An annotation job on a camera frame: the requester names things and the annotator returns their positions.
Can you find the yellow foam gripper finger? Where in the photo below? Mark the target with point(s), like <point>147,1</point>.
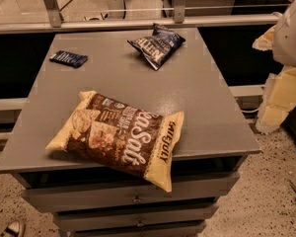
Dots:
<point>279,99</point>

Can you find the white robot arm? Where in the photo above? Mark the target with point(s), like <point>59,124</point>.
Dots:
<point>281,38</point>

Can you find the brown sea salt chip bag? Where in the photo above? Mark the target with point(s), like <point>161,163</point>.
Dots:
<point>122,137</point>

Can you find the blue rxbar blueberry bar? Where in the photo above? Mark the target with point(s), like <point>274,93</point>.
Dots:
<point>69,58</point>

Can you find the blue chip bag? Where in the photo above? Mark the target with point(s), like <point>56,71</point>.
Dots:
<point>158,47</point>

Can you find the grey drawer cabinet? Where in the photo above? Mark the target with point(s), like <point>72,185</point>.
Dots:
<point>90,200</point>

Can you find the shoe tip on floor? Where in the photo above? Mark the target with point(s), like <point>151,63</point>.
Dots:
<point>14,229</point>

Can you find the metal railing frame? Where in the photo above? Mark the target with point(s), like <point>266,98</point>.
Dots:
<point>60,16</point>

